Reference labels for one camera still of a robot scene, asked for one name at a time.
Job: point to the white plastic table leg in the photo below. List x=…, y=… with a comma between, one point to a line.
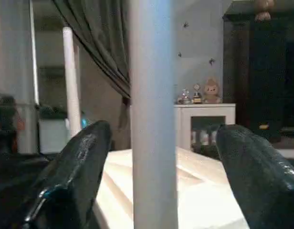
x=154, y=119
x=71, y=81

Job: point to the black glossy screen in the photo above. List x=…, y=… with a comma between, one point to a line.
x=266, y=71

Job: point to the dark green curtain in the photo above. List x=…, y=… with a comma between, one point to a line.
x=99, y=38

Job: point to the white plastic table top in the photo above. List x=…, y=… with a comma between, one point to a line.
x=204, y=195

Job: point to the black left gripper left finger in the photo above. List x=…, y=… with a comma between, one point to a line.
x=70, y=186

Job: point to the white glass door cabinet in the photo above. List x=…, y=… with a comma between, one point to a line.
x=204, y=124

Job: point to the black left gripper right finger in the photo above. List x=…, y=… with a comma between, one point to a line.
x=261, y=181

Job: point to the small brown toy figure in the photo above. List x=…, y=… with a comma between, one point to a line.
x=212, y=90

